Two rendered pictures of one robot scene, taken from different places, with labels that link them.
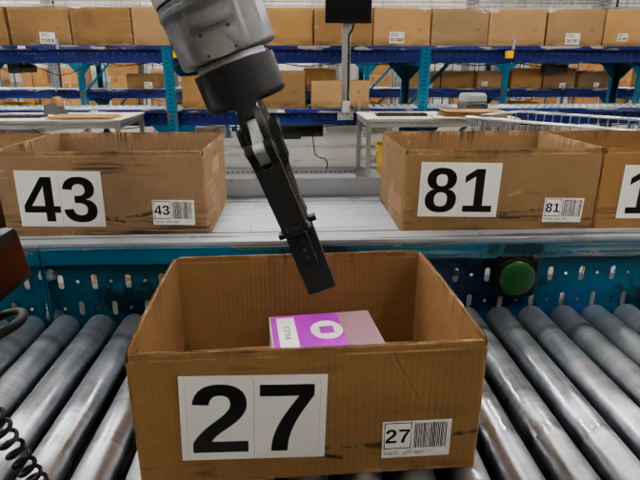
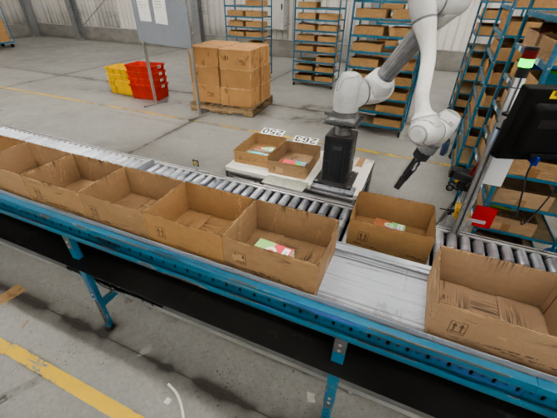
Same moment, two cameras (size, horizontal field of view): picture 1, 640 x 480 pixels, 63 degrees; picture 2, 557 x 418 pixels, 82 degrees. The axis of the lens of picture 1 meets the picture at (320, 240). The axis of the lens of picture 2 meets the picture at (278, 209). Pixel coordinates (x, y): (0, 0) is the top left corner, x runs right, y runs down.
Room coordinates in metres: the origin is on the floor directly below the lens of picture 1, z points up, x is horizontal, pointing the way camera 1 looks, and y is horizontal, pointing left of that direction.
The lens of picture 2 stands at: (2.07, 0.07, 1.83)
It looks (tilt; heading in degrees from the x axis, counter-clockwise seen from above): 34 degrees down; 206
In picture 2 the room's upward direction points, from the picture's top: 1 degrees clockwise
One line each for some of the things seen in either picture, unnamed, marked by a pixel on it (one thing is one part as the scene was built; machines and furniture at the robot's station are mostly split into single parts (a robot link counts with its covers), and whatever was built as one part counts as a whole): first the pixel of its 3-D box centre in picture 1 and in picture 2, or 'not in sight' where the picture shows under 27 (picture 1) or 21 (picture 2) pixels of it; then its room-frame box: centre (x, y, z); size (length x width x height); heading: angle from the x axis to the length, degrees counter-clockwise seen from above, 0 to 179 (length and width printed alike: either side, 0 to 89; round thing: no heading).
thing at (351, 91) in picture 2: not in sight; (349, 91); (0.10, -0.42, 1.33); 0.18 x 0.16 x 0.22; 142
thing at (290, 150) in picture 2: not in sight; (295, 158); (0.07, -0.76, 0.80); 0.38 x 0.28 x 0.10; 4
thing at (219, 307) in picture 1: (305, 348); (389, 225); (0.63, 0.02, 0.83); 0.39 x 0.29 x 0.17; 95
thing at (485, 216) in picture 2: not in sight; (477, 216); (0.36, 0.42, 0.85); 0.16 x 0.01 x 0.13; 93
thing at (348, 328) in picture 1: (324, 350); not in sight; (0.70, -0.01, 0.79); 0.16 x 0.11 x 0.07; 99
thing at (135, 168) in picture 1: (126, 179); (494, 305); (1.12, 0.42, 0.97); 0.39 x 0.29 x 0.17; 93
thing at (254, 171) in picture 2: not in sight; (301, 164); (0.02, -0.73, 0.74); 1.00 x 0.58 x 0.03; 92
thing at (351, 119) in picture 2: not in sight; (341, 114); (0.11, -0.44, 1.20); 0.22 x 0.18 x 0.06; 88
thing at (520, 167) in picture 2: not in sight; (530, 156); (-0.27, 0.69, 0.99); 0.40 x 0.30 x 0.10; 179
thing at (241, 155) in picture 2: not in sight; (261, 149); (0.03, -1.07, 0.80); 0.38 x 0.28 x 0.10; 4
